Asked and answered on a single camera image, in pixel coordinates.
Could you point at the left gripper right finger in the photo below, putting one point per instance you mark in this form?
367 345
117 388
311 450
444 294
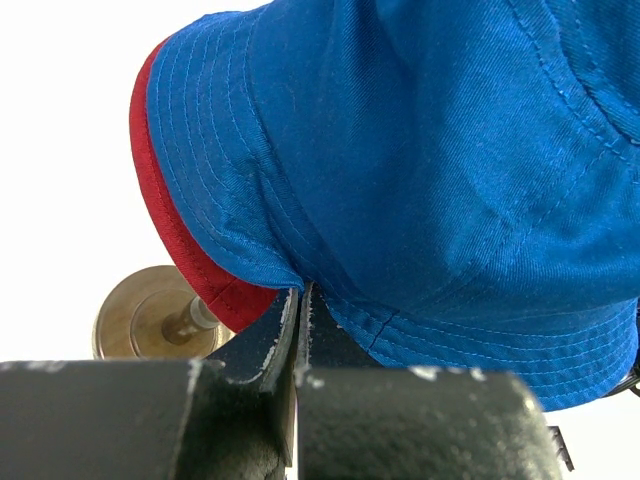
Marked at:
360 420

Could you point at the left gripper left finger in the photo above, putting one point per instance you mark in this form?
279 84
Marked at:
228 416

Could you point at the dark red bucket hat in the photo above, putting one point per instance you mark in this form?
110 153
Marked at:
235 303

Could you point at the blue bucket hat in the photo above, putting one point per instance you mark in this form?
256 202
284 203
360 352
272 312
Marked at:
459 178

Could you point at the dark round mannequin stand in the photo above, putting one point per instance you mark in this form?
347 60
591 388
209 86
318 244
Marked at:
154 313

